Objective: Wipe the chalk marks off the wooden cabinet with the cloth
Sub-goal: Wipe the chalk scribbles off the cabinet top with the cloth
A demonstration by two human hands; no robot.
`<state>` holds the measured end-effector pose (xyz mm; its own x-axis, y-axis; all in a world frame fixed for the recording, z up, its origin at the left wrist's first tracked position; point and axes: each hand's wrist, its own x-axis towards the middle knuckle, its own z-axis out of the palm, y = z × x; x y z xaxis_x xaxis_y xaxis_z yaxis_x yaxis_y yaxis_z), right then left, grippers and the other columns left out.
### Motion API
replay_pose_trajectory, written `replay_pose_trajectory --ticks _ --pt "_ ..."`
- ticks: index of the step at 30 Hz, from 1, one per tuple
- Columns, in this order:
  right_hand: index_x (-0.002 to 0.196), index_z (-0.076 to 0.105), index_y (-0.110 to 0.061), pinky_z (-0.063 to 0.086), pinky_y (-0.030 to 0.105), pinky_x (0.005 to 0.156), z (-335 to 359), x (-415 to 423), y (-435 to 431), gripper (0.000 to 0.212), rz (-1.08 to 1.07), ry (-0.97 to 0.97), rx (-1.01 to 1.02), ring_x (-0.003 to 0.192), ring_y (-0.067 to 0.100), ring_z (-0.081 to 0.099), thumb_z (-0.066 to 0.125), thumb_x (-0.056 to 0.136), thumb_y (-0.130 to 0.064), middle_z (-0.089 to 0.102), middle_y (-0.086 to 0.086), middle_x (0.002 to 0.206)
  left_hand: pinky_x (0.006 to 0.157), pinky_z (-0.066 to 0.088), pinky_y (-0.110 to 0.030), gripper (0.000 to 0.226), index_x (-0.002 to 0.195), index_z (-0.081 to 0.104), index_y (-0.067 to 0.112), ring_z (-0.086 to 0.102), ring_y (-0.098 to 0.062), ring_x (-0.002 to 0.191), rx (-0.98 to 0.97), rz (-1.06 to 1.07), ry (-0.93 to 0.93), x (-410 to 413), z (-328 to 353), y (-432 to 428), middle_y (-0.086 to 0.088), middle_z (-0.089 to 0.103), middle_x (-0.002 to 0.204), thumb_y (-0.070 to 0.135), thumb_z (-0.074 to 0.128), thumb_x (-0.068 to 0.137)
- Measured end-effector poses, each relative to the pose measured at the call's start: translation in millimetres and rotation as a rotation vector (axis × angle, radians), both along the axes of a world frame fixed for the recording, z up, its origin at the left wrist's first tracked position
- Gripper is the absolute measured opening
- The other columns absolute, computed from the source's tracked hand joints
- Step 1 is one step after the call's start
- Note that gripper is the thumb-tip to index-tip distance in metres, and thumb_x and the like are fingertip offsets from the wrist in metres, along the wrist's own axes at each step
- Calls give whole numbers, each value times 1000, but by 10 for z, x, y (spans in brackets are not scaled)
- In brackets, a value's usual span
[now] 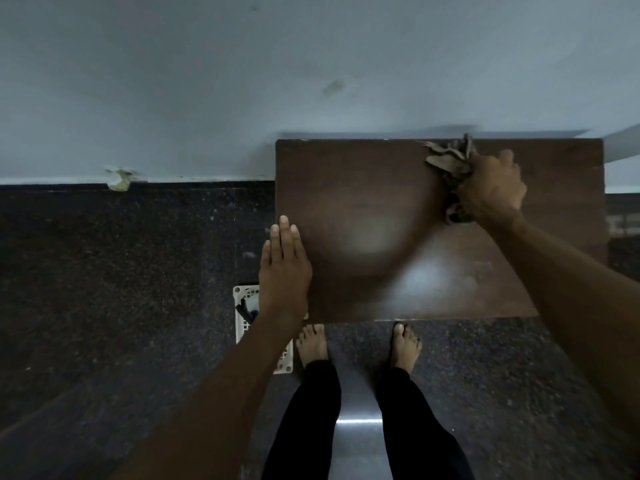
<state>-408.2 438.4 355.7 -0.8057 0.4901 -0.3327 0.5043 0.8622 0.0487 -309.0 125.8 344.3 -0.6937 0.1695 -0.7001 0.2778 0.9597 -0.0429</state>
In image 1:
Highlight person's right hand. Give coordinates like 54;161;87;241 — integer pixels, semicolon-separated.
453;148;529;231

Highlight person's left hand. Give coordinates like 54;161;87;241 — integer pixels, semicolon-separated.
258;215;314;324

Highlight white spray bottle black trigger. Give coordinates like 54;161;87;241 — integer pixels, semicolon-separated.
235;296;261;324

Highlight striped brown cleaning cloth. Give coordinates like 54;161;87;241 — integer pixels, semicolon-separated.
422;133;477;225

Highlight person's right forearm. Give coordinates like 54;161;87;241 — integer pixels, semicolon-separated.
485;214;640;445

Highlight person's left forearm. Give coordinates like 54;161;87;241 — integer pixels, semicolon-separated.
109;312;306;480

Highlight person's left foot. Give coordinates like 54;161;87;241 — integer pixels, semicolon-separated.
295;323;329;369

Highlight person's foot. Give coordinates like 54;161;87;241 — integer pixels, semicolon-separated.
391;322;424;375
295;323;329;369

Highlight person's right foot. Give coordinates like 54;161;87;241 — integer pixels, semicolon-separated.
391;322;424;375

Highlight person's black trousers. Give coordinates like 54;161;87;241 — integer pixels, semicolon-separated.
261;359;476;480

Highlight white plastic lattice basket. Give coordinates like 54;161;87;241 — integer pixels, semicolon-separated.
232;284;295;375

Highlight dark wooden table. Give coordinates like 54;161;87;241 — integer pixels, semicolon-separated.
275;138;609;324

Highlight white plaster lump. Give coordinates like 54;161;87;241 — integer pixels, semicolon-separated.
103;166;136;193

